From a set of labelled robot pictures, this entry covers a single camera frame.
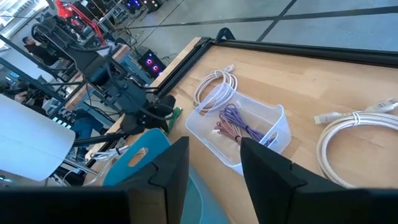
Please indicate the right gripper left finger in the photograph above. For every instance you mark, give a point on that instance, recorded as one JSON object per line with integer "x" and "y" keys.
{"x": 168, "y": 186}

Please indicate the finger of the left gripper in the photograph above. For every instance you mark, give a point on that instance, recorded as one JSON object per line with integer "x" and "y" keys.
{"x": 161, "y": 107}
{"x": 132, "y": 126}

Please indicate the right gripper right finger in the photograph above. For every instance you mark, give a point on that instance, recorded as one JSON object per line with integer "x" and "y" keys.
{"x": 280, "y": 193}

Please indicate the blue plastic bin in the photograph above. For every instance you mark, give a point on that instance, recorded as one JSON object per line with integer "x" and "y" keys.
{"x": 155, "y": 140}

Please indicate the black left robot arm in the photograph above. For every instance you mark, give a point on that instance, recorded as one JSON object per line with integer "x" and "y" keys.
{"x": 90, "y": 67}

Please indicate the black computer pink fans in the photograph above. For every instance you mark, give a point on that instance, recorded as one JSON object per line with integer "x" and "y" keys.
{"x": 152, "y": 63}

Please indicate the person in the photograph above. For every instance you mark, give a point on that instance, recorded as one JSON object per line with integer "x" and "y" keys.
{"x": 40, "y": 51}
{"x": 87, "y": 127}

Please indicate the clear plastic bin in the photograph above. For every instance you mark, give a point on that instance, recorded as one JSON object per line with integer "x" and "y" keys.
{"x": 205, "y": 124}

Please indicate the black computer purple lights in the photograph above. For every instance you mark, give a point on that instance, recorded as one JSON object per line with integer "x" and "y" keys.
{"x": 146, "y": 4}

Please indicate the black frame clamp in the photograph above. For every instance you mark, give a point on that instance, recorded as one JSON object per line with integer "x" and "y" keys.
{"x": 225, "y": 34}

